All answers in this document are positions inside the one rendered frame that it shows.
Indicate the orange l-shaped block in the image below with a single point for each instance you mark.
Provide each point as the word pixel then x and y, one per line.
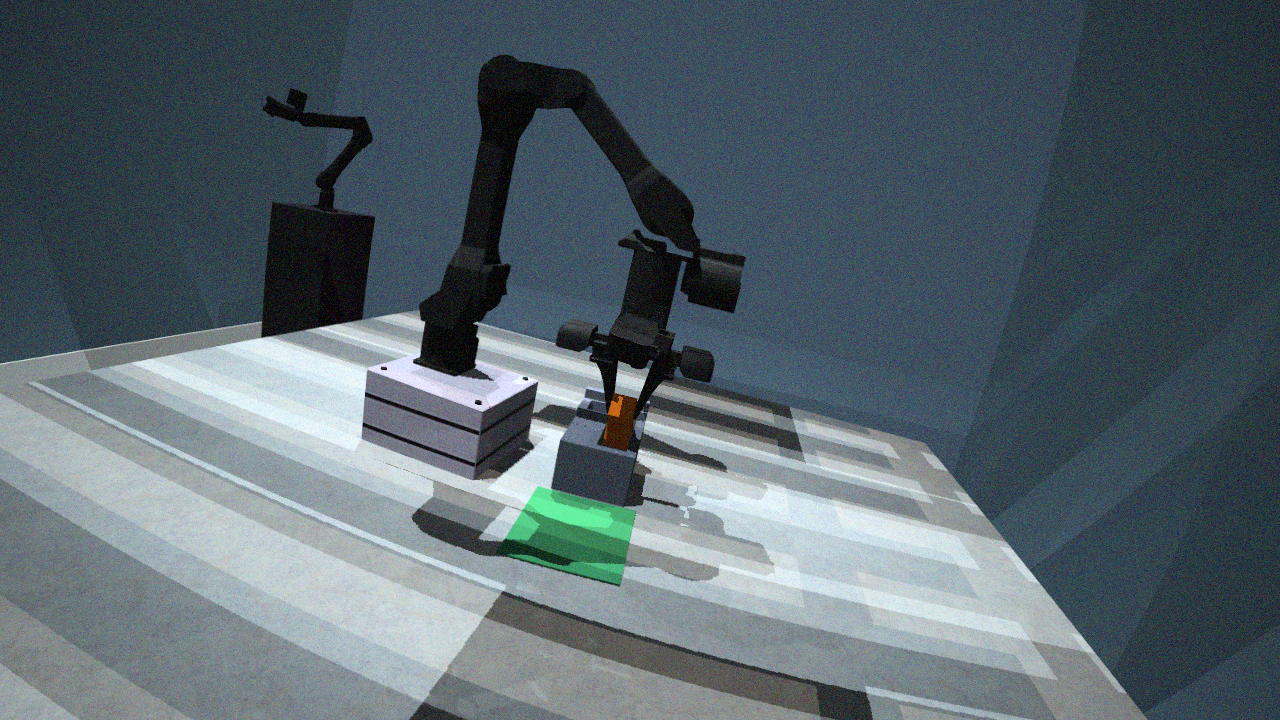
pixel 620 421

